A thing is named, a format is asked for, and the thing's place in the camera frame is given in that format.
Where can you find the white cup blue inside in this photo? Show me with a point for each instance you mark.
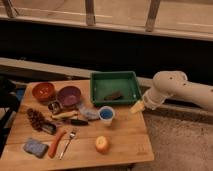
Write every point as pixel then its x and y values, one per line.
pixel 106 115

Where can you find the yellow red apple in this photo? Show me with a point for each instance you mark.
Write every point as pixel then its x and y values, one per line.
pixel 102 144

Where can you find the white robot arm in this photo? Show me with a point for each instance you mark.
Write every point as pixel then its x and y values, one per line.
pixel 166 84

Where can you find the orange carrot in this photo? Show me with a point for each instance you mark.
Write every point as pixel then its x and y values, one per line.
pixel 55 142

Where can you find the small metal cup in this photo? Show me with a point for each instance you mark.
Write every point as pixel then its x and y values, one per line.
pixel 54 107

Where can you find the black metal clip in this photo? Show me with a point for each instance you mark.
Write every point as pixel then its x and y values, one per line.
pixel 49 128

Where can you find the green plastic tray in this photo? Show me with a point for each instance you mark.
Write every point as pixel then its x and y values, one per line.
pixel 104 84

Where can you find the brown pine cone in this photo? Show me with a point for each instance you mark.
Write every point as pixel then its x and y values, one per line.
pixel 35 118

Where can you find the wooden board table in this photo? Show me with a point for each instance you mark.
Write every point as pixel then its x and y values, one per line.
pixel 128 137

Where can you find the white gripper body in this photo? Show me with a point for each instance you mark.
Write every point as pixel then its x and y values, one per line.
pixel 150 99

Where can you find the orange bowl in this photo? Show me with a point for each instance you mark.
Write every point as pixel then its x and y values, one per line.
pixel 44 91

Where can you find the purple bowl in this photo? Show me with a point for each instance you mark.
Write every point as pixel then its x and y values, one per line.
pixel 68 96

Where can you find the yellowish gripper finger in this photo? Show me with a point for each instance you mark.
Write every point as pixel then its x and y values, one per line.
pixel 137 107

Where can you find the silver fork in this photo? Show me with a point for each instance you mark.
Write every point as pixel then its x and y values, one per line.
pixel 72 135

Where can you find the brown object in tray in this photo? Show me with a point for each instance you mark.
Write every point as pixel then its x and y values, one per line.
pixel 113 96

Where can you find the yellow banana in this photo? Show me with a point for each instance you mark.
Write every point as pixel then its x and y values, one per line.
pixel 64 115

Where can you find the blue sponge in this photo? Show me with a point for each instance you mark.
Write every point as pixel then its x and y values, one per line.
pixel 35 147

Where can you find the black handled knife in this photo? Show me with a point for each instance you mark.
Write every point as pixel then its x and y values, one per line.
pixel 76 122

